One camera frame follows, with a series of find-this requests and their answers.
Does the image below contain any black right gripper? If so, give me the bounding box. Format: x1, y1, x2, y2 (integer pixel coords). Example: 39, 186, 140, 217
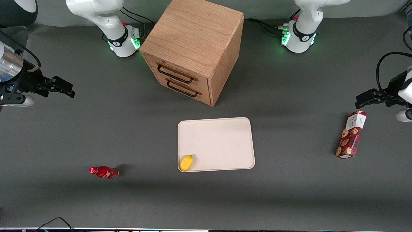
0, 69, 75, 98

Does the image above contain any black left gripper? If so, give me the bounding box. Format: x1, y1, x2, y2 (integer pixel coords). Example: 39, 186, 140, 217
355, 70, 410, 109

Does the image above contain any red coke bottle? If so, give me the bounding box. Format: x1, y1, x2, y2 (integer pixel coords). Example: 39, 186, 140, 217
89, 166, 119, 179

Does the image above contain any beige rectangular tray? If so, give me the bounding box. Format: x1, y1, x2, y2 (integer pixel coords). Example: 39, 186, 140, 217
177, 117, 255, 173

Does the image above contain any red cookie box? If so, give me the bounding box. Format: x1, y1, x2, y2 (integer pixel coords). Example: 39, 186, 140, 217
335, 110, 368, 159

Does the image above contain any wooden two-drawer cabinet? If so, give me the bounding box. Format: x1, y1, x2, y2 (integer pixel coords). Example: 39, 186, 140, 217
139, 0, 245, 107

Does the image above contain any yellow toy mango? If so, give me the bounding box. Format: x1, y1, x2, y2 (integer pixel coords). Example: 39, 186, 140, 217
180, 155, 194, 172

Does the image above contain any black left wrist cable loop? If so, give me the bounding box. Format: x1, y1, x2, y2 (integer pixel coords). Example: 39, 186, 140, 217
376, 52, 412, 94

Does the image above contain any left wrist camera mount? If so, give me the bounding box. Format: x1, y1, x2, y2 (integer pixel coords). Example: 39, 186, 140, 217
396, 109, 412, 122

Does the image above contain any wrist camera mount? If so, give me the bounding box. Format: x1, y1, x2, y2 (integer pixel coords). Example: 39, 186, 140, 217
0, 94, 35, 107
396, 109, 412, 122

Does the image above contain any black right arm wrist cable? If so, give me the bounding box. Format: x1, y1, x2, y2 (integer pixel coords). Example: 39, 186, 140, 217
0, 31, 42, 72

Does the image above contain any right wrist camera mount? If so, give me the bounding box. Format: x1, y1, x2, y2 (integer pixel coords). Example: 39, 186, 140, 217
0, 94, 35, 107

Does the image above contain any black cable at table corner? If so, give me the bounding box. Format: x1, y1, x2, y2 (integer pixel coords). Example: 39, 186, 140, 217
402, 26, 412, 52

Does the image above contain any black right arm base cable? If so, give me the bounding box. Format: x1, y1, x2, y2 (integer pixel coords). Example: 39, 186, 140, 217
102, 6, 155, 41

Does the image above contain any black arm base cable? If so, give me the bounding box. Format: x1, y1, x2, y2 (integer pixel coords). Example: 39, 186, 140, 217
244, 10, 301, 38
102, 6, 155, 41

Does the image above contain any black metal drawer handle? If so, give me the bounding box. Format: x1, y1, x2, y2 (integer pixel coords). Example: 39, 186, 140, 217
157, 63, 195, 84
166, 78, 199, 98

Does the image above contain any black left arm base cable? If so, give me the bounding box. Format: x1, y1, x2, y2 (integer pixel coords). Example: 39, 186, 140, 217
244, 10, 301, 38

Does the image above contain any black cable at table edge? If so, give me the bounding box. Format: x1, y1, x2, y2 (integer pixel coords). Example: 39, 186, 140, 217
31, 217, 75, 232

